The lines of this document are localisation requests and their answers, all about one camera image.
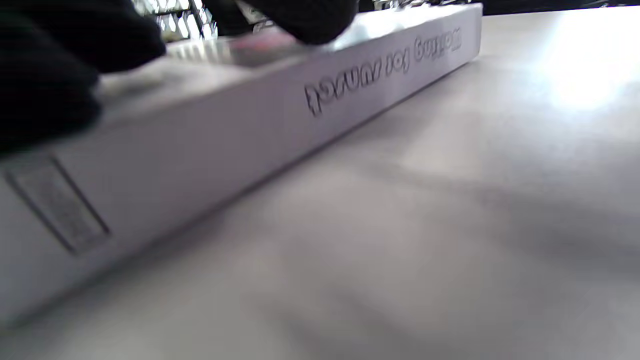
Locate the person's right hand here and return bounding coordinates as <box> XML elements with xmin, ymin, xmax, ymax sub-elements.
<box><xmin>0</xmin><ymin>0</ymin><xmax>360</xmax><ymax>153</ymax></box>

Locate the white keyboard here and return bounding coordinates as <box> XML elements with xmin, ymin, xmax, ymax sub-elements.
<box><xmin>131</xmin><ymin>0</ymin><xmax>219</xmax><ymax>42</ymax></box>

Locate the white cardboard box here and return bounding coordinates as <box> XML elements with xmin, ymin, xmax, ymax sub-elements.
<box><xmin>0</xmin><ymin>2</ymin><xmax>484</xmax><ymax>328</ymax></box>

